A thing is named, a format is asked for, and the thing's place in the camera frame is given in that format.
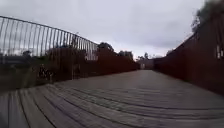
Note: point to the scrub bushes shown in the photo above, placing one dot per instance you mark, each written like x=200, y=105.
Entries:
x=20, y=75

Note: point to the large dark tree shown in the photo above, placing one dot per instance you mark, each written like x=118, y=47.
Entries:
x=210, y=11

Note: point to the broad dark tree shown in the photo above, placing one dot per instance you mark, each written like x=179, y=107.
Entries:
x=105, y=46

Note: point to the grey wooden plank boardwalk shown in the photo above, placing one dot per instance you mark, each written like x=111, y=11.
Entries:
x=133, y=96

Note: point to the slim pointed tree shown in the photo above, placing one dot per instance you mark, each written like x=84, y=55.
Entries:
x=146, y=55

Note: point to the low dark tree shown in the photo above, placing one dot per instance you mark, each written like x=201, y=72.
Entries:
x=126, y=54

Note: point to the red metal railing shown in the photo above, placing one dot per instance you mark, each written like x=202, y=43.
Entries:
x=110, y=63
x=196, y=63

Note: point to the pale building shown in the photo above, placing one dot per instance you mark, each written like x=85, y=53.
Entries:
x=146, y=64

